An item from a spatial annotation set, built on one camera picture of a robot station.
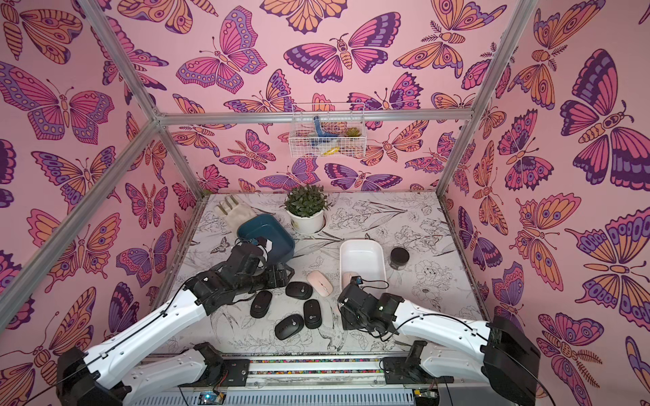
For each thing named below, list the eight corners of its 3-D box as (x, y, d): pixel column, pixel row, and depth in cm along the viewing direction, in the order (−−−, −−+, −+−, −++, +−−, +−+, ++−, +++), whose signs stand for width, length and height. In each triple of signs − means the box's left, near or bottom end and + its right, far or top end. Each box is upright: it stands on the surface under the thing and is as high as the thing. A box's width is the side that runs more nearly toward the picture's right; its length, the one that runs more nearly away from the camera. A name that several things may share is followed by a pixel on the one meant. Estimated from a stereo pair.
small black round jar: (390, 270, 97) (393, 263, 93) (388, 254, 102) (390, 247, 98) (408, 270, 97) (411, 263, 93) (404, 254, 101) (407, 247, 98)
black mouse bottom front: (278, 342, 81) (277, 340, 79) (272, 327, 84) (270, 324, 82) (306, 326, 84) (305, 324, 82) (299, 311, 87) (298, 309, 86)
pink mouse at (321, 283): (324, 299, 90) (324, 297, 88) (306, 277, 96) (305, 274, 94) (335, 291, 92) (335, 288, 90) (316, 269, 98) (316, 266, 96)
